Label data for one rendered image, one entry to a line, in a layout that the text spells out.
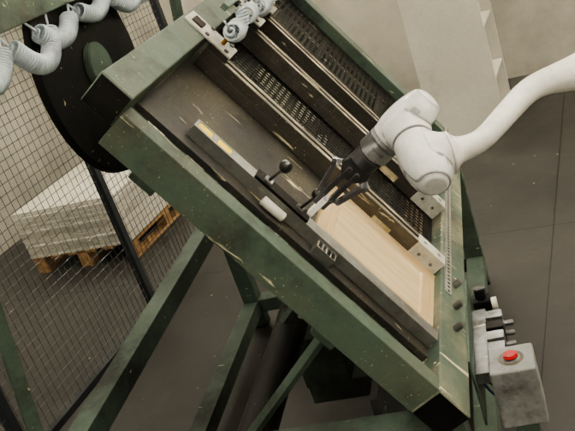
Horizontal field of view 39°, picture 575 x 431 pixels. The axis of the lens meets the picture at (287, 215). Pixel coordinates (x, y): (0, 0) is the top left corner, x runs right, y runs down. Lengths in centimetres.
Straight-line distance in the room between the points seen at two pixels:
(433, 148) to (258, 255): 53
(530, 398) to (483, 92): 449
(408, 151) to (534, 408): 80
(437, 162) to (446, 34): 460
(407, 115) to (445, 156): 16
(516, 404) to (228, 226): 90
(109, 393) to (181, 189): 123
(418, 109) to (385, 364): 69
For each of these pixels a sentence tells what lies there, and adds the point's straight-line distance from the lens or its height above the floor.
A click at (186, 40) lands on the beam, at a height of 191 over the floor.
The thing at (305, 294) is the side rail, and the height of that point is 127.
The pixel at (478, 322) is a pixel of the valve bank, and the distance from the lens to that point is 280.
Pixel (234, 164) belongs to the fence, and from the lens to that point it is 228.
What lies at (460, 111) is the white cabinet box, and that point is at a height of 23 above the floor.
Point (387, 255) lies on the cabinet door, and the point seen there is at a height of 107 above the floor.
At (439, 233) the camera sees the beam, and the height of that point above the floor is 90.
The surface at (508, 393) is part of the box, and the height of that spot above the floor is 86.
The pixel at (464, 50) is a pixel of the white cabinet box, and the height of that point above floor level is 70.
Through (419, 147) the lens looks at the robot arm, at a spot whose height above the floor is 159.
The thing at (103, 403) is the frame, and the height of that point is 79.
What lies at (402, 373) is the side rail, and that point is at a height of 98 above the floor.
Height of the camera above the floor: 222
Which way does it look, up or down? 21 degrees down
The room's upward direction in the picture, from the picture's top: 19 degrees counter-clockwise
